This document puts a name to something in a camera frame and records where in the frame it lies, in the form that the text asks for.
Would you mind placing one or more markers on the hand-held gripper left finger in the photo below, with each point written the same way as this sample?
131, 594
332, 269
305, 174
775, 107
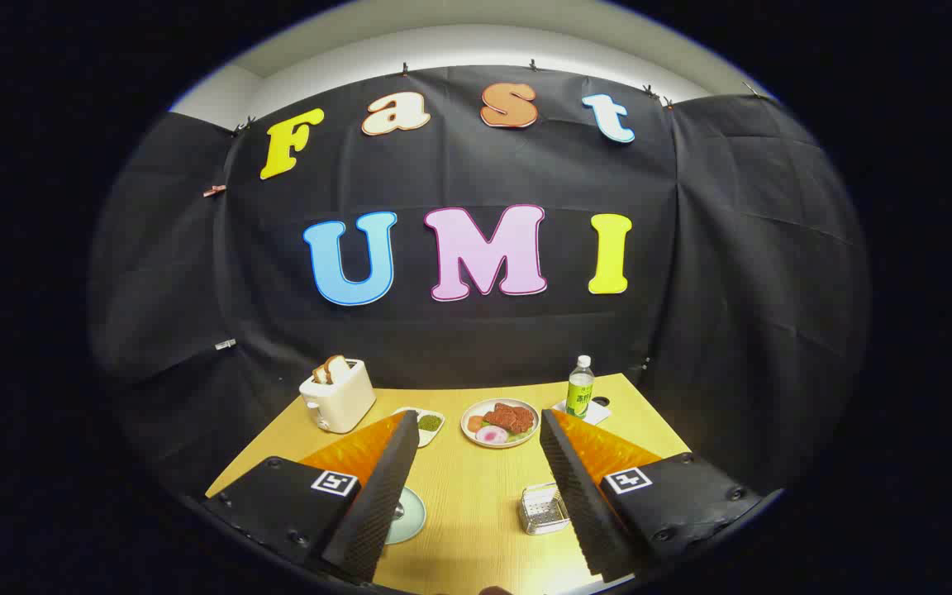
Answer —
377, 504

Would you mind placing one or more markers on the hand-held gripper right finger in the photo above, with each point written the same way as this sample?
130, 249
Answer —
583, 504

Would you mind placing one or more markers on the teal plate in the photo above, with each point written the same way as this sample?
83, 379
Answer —
411, 516

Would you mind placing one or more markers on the perforated metal basket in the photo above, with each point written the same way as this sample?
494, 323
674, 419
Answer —
538, 508

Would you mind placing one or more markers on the white coaster tray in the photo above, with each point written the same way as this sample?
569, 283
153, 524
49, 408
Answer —
600, 411

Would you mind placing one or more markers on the white divided dish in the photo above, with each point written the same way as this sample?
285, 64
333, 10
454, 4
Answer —
430, 423

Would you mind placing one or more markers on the white food plate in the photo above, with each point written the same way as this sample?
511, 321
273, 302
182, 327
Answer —
499, 444

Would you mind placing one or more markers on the green label drink bottle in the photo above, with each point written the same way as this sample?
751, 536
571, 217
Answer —
580, 397

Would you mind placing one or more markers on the white toaster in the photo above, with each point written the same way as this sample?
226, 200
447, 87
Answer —
344, 401

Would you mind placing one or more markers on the brown meat piece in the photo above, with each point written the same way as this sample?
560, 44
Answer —
513, 417

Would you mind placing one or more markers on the pink round slice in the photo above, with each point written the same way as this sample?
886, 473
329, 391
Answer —
491, 435

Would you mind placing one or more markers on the orange carrot slice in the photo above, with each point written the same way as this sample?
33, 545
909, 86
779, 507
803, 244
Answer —
474, 423

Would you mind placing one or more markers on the small toast slice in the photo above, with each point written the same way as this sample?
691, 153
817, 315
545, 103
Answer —
320, 375

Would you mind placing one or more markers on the large toast slice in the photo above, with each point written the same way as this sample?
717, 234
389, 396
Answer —
335, 367

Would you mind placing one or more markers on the copper clip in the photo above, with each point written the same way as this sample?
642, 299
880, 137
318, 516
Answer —
214, 191

